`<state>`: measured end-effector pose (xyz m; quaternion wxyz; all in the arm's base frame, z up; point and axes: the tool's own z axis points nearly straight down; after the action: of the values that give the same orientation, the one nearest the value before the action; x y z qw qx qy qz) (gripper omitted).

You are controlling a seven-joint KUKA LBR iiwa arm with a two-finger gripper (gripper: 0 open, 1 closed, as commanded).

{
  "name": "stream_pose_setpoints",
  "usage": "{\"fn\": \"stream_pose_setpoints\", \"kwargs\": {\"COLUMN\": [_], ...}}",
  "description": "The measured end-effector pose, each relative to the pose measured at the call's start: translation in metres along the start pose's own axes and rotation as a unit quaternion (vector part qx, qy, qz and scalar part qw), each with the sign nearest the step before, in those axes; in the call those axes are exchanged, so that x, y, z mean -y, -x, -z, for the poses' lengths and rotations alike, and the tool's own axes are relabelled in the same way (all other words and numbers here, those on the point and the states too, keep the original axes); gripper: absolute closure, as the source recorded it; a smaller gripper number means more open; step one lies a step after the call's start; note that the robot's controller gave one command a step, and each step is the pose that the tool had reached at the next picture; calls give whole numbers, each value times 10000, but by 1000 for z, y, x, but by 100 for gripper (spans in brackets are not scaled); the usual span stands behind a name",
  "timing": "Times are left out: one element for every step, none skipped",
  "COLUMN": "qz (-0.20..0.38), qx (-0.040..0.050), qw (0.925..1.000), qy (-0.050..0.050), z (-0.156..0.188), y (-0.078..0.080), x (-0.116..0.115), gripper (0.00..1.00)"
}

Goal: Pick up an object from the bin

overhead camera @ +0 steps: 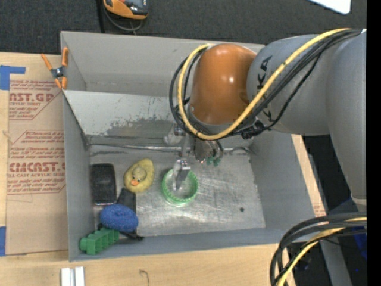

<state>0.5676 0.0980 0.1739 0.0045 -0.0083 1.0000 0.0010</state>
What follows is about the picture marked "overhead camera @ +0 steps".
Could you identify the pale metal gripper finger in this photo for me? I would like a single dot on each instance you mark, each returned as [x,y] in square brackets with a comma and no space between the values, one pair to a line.
[176,174]
[183,176]

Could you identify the yellow rubber duck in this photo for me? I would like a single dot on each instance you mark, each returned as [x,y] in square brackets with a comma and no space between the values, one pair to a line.
[140,176]

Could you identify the grey metal bin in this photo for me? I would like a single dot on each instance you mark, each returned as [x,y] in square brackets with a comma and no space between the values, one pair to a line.
[226,189]

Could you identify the black flat tool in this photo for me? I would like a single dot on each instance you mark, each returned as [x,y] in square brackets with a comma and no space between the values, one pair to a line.
[128,200]

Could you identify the blue oval sponge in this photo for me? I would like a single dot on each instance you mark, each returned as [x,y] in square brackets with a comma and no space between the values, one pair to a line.
[119,217]

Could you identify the black rectangular case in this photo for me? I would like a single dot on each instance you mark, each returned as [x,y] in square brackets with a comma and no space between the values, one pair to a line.
[103,184]

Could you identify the green toy building brick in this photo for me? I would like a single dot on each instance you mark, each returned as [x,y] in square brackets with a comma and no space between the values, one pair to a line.
[98,241]

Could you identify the brown cardboard board, red print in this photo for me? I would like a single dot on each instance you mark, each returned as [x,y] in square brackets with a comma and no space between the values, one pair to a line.
[32,213]

